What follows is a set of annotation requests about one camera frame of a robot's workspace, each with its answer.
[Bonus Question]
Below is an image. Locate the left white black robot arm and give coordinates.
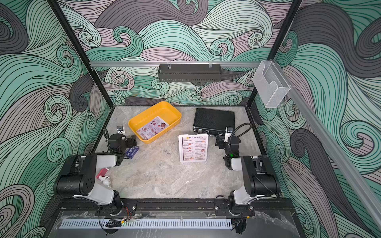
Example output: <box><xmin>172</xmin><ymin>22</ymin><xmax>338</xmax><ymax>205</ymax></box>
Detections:
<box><xmin>53</xmin><ymin>130</ymin><xmax>137</xmax><ymax>208</ymax></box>

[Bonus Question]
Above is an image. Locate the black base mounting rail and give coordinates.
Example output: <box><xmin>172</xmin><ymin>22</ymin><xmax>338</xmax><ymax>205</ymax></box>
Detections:
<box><xmin>54</xmin><ymin>197</ymin><xmax>296</xmax><ymax>218</ymax></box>

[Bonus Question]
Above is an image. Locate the pink dessert menu sheet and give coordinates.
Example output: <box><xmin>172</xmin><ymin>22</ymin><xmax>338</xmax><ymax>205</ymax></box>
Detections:
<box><xmin>137</xmin><ymin>117</ymin><xmax>169</xmax><ymax>140</ymax></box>

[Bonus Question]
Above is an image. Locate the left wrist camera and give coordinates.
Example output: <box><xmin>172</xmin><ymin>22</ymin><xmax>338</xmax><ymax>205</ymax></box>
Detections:
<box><xmin>116</xmin><ymin>126</ymin><xmax>125</xmax><ymax>134</ymax></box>

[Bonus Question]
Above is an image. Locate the black ribbed case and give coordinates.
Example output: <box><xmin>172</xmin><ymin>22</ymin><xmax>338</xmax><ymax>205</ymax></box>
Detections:
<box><xmin>192</xmin><ymin>108</ymin><xmax>235</xmax><ymax>136</ymax></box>

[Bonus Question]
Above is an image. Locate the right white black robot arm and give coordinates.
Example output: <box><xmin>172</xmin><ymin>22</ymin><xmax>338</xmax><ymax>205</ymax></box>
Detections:
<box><xmin>215</xmin><ymin>135</ymin><xmax>280</xmax><ymax>206</ymax></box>

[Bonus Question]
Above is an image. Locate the pink white plush toy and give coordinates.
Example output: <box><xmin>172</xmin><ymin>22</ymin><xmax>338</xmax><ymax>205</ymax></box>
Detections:
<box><xmin>96</xmin><ymin>168</ymin><xmax>111</xmax><ymax>188</ymax></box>

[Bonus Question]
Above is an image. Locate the yellow plastic tray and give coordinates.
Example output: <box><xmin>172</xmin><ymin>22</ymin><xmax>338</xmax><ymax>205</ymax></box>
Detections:
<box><xmin>128</xmin><ymin>101</ymin><xmax>182</xmax><ymax>144</ymax></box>

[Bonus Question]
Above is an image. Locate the black wall-mounted shelf tray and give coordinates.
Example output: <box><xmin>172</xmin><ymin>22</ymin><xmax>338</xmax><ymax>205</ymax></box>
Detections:
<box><xmin>158</xmin><ymin>63</ymin><xmax>222</xmax><ymax>86</ymax></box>

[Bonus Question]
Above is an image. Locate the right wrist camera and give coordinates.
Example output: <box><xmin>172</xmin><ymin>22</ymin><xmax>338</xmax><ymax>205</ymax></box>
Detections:
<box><xmin>224</xmin><ymin>127</ymin><xmax>234</xmax><ymax>143</ymax></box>

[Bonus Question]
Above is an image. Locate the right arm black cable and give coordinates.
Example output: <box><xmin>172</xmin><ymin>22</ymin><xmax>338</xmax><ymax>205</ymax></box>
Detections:
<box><xmin>230</xmin><ymin>122</ymin><xmax>253</xmax><ymax>142</ymax></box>

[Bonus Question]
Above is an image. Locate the aluminium right wall rail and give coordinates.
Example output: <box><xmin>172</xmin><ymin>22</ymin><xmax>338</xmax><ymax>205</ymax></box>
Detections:
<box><xmin>271</xmin><ymin>60</ymin><xmax>381</xmax><ymax>228</ymax></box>

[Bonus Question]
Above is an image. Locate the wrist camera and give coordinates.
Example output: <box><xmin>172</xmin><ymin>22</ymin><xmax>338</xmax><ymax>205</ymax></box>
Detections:
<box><xmin>224</xmin><ymin>127</ymin><xmax>234</xmax><ymax>143</ymax></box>
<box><xmin>116</xmin><ymin>126</ymin><xmax>125</xmax><ymax>134</ymax></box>

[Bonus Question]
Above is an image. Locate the clear acrylic wall pocket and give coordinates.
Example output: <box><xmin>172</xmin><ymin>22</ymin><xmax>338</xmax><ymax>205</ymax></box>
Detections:
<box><xmin>253</xmin><ymin>60</ymin><xmax>290</xmax><ymax>109</ymax></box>

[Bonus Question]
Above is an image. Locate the white slotted cable duct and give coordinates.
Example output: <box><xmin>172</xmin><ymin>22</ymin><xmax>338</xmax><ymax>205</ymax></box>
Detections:
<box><xmin>59</xmin><ymin>219</ymin><xmax>233</xmax><ymax>230</ymax></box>

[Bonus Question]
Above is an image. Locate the blue playing card box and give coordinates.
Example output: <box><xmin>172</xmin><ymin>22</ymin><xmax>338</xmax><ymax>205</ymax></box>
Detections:
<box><xmin>125</xmin><ymin>146</ymin><xmax>140</xmax><ymax>159</ymax></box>

